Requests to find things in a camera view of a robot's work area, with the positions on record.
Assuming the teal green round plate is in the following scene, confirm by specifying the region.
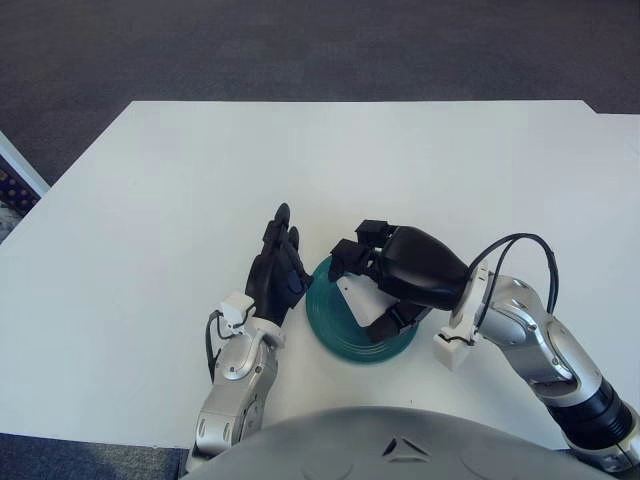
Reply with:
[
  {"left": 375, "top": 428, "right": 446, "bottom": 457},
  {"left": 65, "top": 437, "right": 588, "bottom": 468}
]
[{"left": 304, "top": 252, "right": 420, "bottom": 367}]

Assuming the white shelf with patterned items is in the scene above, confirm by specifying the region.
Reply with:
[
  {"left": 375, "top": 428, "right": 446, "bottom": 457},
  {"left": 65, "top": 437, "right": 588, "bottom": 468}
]
[{"left": 0, "top": 130, "right": 51, "bottom": 244}]

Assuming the white right wrist connector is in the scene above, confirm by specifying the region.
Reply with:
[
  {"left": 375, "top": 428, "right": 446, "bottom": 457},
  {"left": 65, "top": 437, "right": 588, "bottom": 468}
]
[{"left": 432, "top": 262, "right": 494, "bottom": 371}]

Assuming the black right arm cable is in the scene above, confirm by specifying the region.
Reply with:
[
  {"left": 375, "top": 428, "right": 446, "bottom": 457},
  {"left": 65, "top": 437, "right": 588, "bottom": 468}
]
[{"left": 469, "top": 232, "right": 559, "bottom": 314}]

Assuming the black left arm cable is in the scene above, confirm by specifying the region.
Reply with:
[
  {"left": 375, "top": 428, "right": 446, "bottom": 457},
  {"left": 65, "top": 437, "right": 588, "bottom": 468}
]
[{"left": 205, "top": 309, "right": 227, "bottom": 384}]

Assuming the grey robot torso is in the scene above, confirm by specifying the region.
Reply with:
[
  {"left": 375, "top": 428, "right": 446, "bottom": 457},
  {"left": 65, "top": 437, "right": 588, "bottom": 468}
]
[{"left": 180, "top": 405, "right": 640, "bottom": 480}]

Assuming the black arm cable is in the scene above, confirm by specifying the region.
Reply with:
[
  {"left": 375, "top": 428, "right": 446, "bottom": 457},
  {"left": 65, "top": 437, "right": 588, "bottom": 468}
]
[
  {"left": 205, "top": 309, "right": 227, "bottom": 384},
  {"left": 469, "top": 232, "right": 559, "bottom": 314}
]

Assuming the white left wrist connector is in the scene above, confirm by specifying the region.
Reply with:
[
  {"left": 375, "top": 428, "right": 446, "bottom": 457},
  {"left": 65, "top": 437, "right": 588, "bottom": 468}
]
[{"left": 218, "top": 293, "right": 256, "bottom": 335}]

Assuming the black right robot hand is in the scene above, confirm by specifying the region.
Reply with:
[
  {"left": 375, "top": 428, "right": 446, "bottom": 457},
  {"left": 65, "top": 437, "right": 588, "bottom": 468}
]
[{"left": 327, "top": 218, "right": 471, "bottom": 344}]

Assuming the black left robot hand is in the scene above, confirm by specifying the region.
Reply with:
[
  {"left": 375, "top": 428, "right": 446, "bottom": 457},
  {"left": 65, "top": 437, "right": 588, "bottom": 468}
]
[{"left": 244, "top": 202, "right": 314, "bottom": 324}]

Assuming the white charger plug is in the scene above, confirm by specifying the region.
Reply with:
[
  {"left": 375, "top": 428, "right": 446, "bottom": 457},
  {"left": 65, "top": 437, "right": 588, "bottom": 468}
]
[{"left": 335, "top": 277, "right": 386, "bottom": 329}]

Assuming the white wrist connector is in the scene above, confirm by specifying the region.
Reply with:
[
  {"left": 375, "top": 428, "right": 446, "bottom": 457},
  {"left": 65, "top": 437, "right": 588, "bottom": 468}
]
[
  {"left": 432, "top": 262, "right": 494, "bottom": 371},
  {"left": 218, "top": 293, "right": 256, "bottom": 335}
]

